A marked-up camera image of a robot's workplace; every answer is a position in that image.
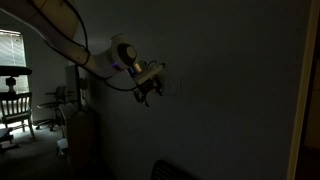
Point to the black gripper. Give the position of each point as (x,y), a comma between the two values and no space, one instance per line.
(152,84)

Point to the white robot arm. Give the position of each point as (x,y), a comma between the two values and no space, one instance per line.
(56,21)

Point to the wooden cabinet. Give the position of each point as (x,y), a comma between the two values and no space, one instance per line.
(81,138)

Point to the black perforated chair back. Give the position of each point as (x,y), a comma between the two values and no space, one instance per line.
(163,170)

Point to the black office swivel chair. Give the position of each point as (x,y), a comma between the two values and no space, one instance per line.
(59,99)

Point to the white paper on floor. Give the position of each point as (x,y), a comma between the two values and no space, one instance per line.
(62,146)

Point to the wooden slat chair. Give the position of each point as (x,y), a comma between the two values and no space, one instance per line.
(17,109)

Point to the dark round stand table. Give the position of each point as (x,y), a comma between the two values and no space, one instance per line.
(11,72)

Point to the window with blinds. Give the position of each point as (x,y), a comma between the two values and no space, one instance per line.
(12,53)

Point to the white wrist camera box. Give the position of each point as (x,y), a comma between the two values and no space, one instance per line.
(148,73)

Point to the white wall switch plate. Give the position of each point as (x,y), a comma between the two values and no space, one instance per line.
(174,87)

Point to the cream door frame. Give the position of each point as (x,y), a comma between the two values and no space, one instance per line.
(306,69)

